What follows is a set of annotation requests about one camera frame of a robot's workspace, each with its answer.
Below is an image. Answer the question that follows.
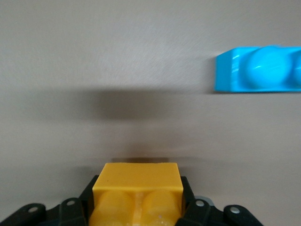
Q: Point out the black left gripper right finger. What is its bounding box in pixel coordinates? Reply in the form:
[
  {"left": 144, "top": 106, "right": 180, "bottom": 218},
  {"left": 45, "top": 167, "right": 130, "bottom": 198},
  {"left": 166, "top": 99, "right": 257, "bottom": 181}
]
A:
[{"left": 180, "top": 176, "right": 266, "bottom": 226}]

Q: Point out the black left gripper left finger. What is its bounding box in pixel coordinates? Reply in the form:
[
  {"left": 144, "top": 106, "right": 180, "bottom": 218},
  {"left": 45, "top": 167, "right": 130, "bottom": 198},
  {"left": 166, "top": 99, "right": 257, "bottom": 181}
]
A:
[{"left": 0, "top": 175, "right": 99, "bottom": 226}]

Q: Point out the yellow two-stud block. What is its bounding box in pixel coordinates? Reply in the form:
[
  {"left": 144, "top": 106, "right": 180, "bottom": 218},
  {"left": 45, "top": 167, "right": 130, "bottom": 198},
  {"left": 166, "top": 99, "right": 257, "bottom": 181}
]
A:
[{"left": 88, "top": 162, "right": 184, "bottom": 226}]

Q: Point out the blue three-stud block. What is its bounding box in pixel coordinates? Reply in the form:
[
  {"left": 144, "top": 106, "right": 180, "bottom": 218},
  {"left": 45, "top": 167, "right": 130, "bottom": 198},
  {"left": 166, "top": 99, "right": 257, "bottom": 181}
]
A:
[{"left": 213, "top": 44, "right": 301, "bottom": 94}]

